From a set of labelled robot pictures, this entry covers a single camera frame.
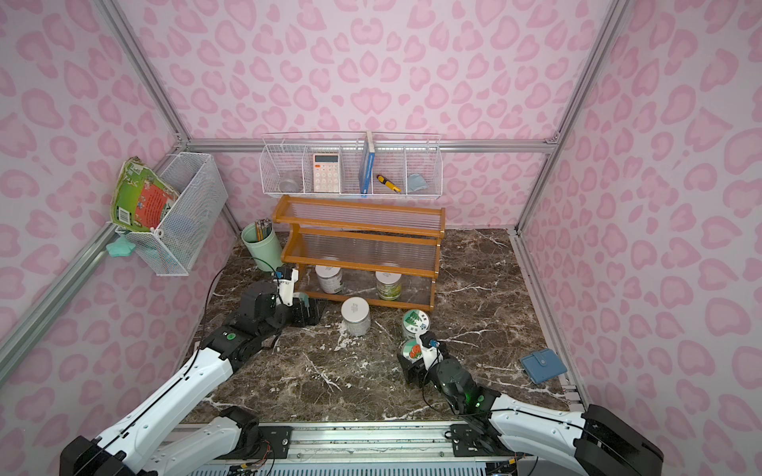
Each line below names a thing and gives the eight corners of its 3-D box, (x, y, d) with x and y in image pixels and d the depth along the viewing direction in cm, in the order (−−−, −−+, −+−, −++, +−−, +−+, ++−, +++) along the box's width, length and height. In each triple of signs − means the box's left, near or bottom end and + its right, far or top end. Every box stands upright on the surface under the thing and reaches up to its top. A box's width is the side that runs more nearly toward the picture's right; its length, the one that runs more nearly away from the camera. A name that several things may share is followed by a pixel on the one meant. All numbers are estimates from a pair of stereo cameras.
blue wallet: (534, 385, 84) (537, 383, 82) (518, 360, 88) (520, 357, 87) (565, 373, 86) (569, 370, 84) (548, 348, 90) (551, 345, 89)
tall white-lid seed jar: (344, 336, 93) (339, 321, 85) (346, 313, 99) (342, 297, 91) (370, 336, 93) (367, 321, 85) (371, 313, 98) (369, 296, 91)
